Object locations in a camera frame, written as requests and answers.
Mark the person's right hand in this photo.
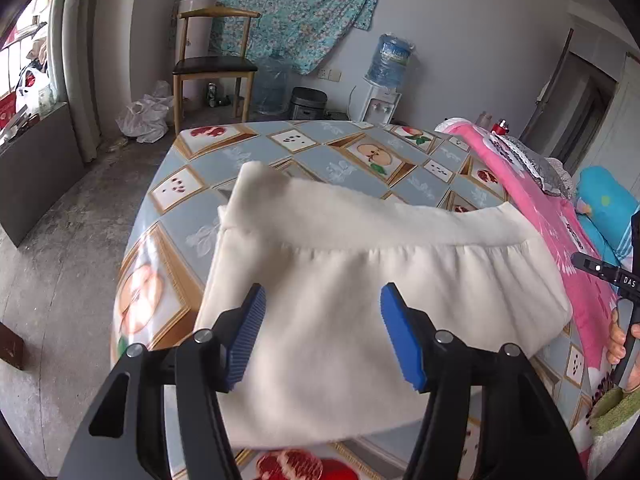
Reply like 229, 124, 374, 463
606, 308, 640, 367

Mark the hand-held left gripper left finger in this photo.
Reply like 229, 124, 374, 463
60, 282, 268, 480

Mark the blue pillow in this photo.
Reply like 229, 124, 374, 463
572, 166, 640, 266

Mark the empty clear water jug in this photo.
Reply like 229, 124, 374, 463
250, 55, 291, 116

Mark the white and red bag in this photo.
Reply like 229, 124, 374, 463
15, 62, 56, 116

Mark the white cylinder tank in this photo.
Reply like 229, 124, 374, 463
177, 0, 218, 101

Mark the door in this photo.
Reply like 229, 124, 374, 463
520, 27, 626, 171

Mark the brown box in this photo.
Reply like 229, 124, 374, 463
0, 322, 26, 371

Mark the cream zip jacket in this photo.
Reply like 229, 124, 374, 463
192, 160, 573, 448

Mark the pink floral blanket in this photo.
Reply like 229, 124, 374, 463
435, 117, 626, 461

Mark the teal floral wall cloth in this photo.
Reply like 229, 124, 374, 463
177, 0, 390, 76

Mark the grey panel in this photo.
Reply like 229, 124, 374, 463
0, 101, 86, 248

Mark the white plastic bag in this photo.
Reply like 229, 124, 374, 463
115, 80, 176, 143

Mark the grey curtain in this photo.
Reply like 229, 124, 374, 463
47, 0, 116, 163

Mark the blue water bottle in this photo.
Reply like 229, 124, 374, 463
365, 34, 416, 90

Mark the grey lace cloth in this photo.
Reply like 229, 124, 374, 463
487, 132, 576, 196

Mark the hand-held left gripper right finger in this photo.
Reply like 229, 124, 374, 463
380, 282, 586, 480

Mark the black box on floor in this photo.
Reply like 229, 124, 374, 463
290, 86, 329, 121

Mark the wooden chair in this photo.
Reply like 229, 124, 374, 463
172, 4, 261, 136

